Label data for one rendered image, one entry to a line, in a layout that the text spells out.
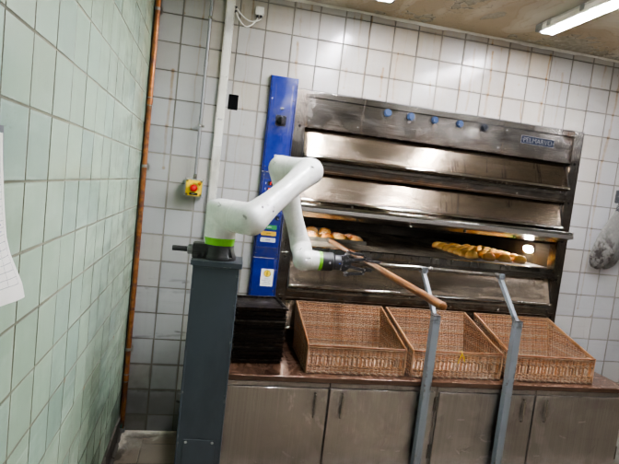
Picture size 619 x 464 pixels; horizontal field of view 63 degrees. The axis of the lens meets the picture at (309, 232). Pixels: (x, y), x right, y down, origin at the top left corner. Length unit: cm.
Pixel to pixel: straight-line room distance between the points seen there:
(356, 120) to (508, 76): 103
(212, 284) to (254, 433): 98
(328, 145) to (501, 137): 115
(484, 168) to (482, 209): 27
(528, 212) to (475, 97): 83
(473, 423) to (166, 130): 237
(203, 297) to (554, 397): 213
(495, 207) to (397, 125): 85
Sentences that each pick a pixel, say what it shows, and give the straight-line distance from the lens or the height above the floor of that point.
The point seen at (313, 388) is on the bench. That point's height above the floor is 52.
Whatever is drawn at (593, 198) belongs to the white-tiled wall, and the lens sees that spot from 394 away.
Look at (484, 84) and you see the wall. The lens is 350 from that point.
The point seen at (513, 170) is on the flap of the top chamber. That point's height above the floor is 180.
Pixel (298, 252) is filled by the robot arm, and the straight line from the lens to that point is 242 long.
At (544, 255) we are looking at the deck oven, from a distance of 390.
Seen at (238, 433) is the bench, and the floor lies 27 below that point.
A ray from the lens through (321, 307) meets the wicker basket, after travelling 313.
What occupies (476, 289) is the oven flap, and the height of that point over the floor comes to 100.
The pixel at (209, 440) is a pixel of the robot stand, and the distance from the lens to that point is 231.
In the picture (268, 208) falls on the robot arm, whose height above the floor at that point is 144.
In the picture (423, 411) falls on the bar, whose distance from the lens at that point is 291.
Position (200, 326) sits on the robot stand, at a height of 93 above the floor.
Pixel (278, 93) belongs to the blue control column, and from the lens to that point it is 304.
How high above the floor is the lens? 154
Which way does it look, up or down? 5 degrees down
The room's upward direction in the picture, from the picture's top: 7 degrees clockwise
